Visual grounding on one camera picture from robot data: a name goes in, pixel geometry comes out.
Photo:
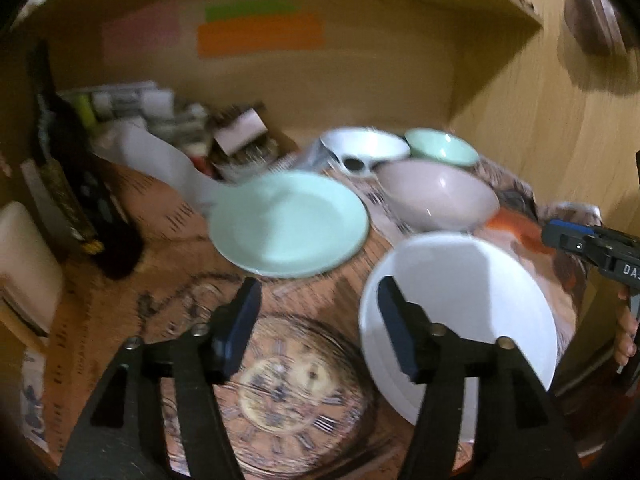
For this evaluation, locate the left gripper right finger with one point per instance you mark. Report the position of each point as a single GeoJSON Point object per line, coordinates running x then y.
{"type": "Point", "coordinates": [519, 434]}

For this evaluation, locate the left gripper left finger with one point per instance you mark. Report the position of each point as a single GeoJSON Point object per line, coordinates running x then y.
{"type": "Point", "coordinates": [120, 433]}

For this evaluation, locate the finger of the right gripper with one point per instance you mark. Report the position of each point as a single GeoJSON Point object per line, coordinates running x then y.
{"type": "Point", "coordinates": [557, 227]}

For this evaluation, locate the white plate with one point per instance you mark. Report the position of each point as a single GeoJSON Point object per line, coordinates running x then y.
{"type": "Point", "coordinates": [474, 288]}

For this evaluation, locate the pinkish grey bowl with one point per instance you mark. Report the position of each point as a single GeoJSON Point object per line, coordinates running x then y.
{"type": "Point", "coordinates": [429, 196]}

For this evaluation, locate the small mint green bowl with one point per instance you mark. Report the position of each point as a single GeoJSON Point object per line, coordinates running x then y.
{"type": "Point", "coordinates": [441, 146]}

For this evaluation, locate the white bowl black spots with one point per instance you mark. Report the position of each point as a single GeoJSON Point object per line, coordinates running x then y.
{"type": "Point", "coordinates": [356, 150]}

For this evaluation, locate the mint green plate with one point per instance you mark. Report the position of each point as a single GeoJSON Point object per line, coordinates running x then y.
{"type": "Point", "coordinates": [293, 224]}

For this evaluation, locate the person's right hand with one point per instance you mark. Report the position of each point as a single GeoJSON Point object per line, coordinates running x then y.
{"type": "Point", "coordinates": [627, 326]}

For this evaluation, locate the Stitch cartoon sticker card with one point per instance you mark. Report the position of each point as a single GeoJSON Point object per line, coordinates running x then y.
{"type": "Point", "coordinates": [31, 399]}

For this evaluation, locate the cream plastic mug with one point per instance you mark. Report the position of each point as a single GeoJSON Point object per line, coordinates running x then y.
{"type": "Point", "coordinates": [32, 280]}

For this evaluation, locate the printed newspaper table cover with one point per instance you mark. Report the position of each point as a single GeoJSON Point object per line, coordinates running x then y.
{"type": "Point", "coordinates": [309, 324]}

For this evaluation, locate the pink striped curtain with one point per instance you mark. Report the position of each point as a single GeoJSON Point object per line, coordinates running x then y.
{"type": "Point", "coordinates": [599, 28]}

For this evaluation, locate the dark wine bottle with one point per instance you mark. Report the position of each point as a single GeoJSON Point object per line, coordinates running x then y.
{"type": "Point", "coordinates": [74, 178]}

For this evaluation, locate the white paper sheet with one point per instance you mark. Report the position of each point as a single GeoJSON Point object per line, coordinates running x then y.
{"type": "Point", "coordinates": [126, 142]}

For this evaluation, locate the small dish with trinkets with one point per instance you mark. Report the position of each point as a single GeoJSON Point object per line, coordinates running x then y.
{"type": "Point", "coordinates": [248, 161]}

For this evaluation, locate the stack of newspapers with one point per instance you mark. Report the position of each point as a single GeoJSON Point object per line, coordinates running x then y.
{"type": "Point", "coordinates": [105, 110]}

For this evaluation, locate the orange sticky note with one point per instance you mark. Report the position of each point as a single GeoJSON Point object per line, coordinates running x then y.
{"type": "Point", "coordinates": [283, 32]}

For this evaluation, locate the green sticky note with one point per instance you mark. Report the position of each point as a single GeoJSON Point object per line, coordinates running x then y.
{"type": "Point", "coordinates": [231, 9]}

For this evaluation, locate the pink sticky note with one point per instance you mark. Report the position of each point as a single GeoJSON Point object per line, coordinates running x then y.
{"type": "Point", "coordinates": [153, 27]}

